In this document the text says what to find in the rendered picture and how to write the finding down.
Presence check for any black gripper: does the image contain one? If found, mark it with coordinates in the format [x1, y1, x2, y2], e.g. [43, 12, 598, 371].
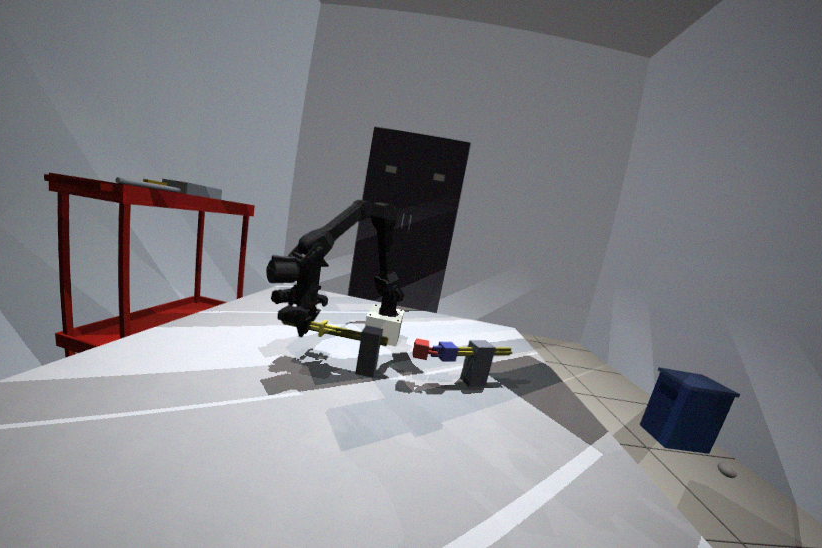
[278, 281, 328, 338]

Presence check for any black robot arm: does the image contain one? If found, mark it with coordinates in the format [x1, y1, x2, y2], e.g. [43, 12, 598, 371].
[266, 200, 405, 317]

